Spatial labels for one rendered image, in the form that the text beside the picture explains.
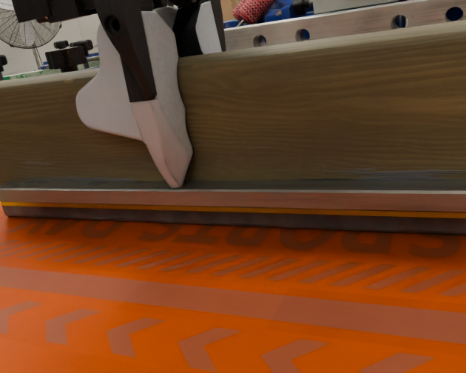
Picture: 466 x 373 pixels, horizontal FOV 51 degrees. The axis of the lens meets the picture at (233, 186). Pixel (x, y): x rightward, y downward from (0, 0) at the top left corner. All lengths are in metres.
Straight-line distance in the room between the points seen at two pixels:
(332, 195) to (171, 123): 0.09
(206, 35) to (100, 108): 0.07
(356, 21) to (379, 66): 0.52
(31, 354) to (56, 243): 0.11
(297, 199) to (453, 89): 0.08
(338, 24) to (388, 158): 0.52
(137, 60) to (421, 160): 0.14
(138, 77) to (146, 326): 0.11
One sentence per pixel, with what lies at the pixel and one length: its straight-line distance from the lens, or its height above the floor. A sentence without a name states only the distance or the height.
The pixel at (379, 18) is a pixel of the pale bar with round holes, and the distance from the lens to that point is 0.74.
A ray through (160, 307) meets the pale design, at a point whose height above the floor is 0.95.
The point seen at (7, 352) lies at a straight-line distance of 0.24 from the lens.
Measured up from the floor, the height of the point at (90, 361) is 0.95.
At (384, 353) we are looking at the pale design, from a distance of 0.19.
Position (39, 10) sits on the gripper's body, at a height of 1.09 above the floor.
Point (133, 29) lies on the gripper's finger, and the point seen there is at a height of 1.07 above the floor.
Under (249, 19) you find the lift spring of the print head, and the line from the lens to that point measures 1.17.
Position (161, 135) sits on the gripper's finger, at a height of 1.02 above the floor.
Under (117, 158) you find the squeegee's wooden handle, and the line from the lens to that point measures 0.30.
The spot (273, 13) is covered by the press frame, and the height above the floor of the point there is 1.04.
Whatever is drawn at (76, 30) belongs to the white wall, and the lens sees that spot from 6.04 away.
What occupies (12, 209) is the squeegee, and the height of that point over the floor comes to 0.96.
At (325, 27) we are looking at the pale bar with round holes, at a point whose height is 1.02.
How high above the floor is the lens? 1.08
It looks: 20 degrees down
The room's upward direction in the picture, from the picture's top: 10 degrees counter-clockwise
